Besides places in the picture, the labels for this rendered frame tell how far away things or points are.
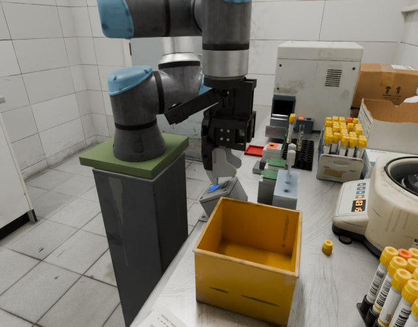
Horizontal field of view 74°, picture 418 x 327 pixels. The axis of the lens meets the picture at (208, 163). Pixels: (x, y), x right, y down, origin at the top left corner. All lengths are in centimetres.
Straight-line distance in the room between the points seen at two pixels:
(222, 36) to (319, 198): 43
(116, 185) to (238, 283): 52
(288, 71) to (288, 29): 133
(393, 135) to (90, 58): 287
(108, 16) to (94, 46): 267
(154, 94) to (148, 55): 202
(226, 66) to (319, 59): 66
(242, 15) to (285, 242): 36
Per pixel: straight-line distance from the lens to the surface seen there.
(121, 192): 82
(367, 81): 148
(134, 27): 51
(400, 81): 149
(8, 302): 184
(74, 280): 178
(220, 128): 47
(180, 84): 75
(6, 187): 212
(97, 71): 321
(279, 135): 96
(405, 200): 54
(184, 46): 78
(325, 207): 67
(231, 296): 42
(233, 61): 45
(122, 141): 78
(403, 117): 108
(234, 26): 44
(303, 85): 109
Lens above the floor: 124
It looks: 26 degrees down
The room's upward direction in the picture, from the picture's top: straight up
